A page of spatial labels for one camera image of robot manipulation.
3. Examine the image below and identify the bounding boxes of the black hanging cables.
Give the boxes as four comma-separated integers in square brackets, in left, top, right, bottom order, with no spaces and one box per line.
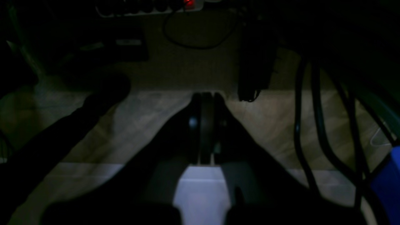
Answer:
[294,56,397,216]

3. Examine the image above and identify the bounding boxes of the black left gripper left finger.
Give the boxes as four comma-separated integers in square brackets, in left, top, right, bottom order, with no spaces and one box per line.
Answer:
[41,93,201,225]

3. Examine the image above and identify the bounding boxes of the white power strip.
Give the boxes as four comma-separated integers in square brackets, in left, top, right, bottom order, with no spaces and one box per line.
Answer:
[95,0,224,18]

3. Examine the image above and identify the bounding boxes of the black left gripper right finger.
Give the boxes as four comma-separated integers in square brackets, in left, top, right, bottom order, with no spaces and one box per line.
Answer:
[214,93,366,225]

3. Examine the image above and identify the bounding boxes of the black cable loop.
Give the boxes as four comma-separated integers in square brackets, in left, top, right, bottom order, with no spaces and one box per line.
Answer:
[162,8,239,50]

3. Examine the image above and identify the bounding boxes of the blue plastic box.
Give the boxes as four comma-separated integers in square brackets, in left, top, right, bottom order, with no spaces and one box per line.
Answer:
[371,146,400,225]

